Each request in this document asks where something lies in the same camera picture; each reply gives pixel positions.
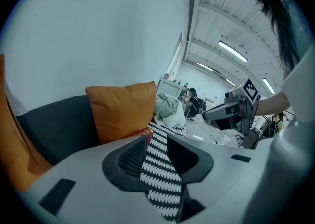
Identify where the black and white striped blanket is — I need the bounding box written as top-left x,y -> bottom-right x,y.
139,121 -> 187,224

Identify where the white cabinet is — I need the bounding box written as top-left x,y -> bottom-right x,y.
157,76 -> 186,101

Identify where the red book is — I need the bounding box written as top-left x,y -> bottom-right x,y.
132,128 -> 155,150

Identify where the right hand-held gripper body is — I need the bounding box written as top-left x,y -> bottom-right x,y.
203,77 -> 261,143

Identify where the white cloth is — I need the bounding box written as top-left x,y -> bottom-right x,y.
153,104 -> 187,128

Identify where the person's right forearm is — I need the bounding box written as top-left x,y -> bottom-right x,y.
254,89 -> 291,117

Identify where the green cloth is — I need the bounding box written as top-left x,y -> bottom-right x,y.
154,92 -> 181,123

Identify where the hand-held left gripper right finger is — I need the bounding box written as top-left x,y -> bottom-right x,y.
166,133 -> 214,185

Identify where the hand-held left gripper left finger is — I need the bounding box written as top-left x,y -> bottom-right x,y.
102,134 -> 149,192

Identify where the small screen device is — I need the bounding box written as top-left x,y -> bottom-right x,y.
243,130 -> 260,150

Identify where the person's right hand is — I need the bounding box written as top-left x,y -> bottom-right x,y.
237,100 -> 248,118

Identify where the orange cushion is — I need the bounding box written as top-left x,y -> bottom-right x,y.
0,54 -> 54,192
85,81 -> 158,145

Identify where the orange and black sofa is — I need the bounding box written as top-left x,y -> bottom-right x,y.
14,94 -> 101,167

